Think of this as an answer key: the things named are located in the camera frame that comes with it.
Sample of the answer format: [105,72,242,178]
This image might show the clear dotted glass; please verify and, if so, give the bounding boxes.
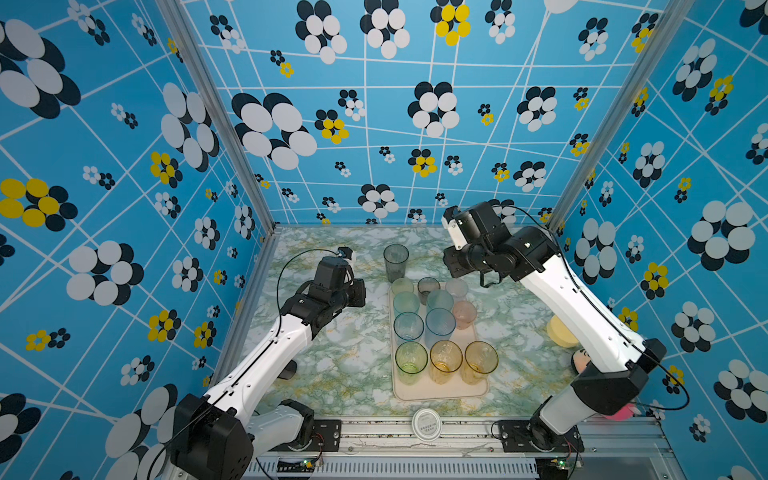
[445,279,469,302]

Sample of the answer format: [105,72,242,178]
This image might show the pink dotted glass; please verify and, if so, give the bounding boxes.
[452,300,478,330]

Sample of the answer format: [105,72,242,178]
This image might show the light green short glass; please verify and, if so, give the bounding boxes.
[390,278,414,295]

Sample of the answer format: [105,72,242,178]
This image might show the teal glass lowest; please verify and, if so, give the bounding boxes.
[426,289,454,312]

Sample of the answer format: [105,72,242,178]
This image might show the tall grey glass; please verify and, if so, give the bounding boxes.
[383,244,409,283]

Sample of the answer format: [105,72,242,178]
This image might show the teal glass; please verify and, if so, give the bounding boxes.
[392,292,421,316]

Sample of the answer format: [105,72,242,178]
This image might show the small grey glass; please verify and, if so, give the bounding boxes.
[417,277,441,305]

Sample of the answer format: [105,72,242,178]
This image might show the blue short glass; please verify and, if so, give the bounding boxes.
[424,308,456,350]

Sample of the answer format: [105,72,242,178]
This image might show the tall yellow glass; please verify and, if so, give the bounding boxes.
[461,341,499,385]

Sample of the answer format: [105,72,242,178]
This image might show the yellow short glass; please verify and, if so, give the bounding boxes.
[429,340,463,385]

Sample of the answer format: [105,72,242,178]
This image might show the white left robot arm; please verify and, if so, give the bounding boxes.
[166,279,366,479]

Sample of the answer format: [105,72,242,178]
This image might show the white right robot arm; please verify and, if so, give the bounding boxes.
[443,220,666,450]

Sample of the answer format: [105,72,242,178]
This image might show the beige plastic tray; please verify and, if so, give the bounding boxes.
[388,292,490,402]

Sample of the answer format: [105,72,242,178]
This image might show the black computer mouse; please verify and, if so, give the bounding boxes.
[278,360,298,380]

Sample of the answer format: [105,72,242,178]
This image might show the yellow sponge ball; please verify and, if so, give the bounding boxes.
[546,315,580,348]

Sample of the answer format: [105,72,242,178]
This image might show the pink plush doll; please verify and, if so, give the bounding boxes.
[571,349,592,375]

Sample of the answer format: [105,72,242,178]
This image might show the white round lid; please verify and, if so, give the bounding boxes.
[411,408,442,442]

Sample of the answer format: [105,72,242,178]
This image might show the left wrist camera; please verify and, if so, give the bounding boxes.
[313,246,354,292]

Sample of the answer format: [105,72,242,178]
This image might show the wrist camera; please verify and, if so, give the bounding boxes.
[442,200,511,250]
[313,246,354,292]

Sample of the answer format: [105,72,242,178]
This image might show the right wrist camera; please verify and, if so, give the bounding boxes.
[442,200,511,250]

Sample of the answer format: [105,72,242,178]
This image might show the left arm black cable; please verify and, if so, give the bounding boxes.
[275,248,343,337]

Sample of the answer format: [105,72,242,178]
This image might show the aluminium corner post right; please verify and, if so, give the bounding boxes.
[548,0,695,233]

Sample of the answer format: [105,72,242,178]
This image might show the aluminium corner post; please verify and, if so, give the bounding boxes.
[548,0,695,233]
[157,0,275,238]

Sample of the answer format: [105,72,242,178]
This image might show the aluminium front rail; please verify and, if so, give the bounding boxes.
[257,416,685,480]

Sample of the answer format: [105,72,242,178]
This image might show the aluminium corner post left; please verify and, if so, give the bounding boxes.
[157,0,275,238]

